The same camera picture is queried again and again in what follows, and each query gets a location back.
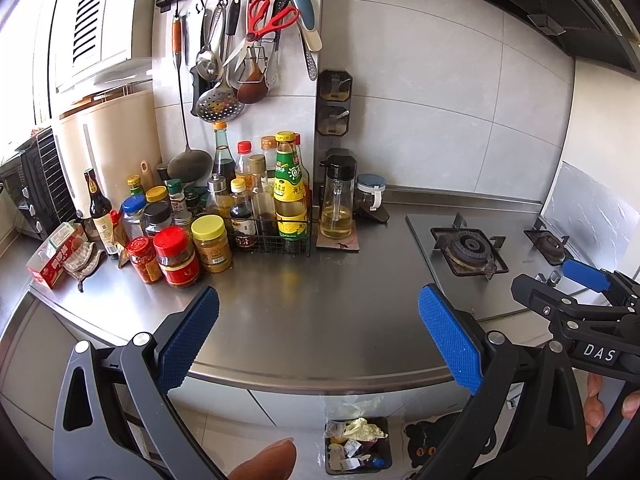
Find slotted metal skimmer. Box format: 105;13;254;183
195;1;248;124

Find orange cap dark bottle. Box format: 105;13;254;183
213;122;236;188

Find person right hand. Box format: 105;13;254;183
583;372;640;446

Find beige cutting board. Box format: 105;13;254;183
52;90;162;219

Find glass jar blue lid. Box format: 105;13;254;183
355;174;386;211

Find blue lid spice jar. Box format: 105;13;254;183
122;194;146;240

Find glass oil dispenser black lid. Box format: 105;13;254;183
320;148;357;240

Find gas stove top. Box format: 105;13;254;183
407;211;587;321

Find yellow paper wrapper back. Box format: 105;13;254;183
342;417;388;442

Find person left hand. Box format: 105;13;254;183
228;438;297;480

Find black wire condiment rack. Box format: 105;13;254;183
229;200;312;256

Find dark soy sauce bottle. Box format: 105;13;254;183
84;168;119;260

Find red handled scissors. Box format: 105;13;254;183
222;0;299;68

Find wall mounted spice boxes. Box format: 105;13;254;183
316;70;354;138

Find red cap sauce bottle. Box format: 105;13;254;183
235;140;253;191

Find red lid chili jar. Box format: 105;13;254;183
153;226;201;288

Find red white food box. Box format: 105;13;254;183
26;222;86;289

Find black trash bin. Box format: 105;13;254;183
321;417;393;477

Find green label vinegar bottle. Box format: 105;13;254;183
272;131;308;242

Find black cat floor mat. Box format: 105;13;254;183
404;398;513;479

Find yellow lid sauce jar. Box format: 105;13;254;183
191;214;232;273

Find black toaster oven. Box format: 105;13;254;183
1;127;76;240

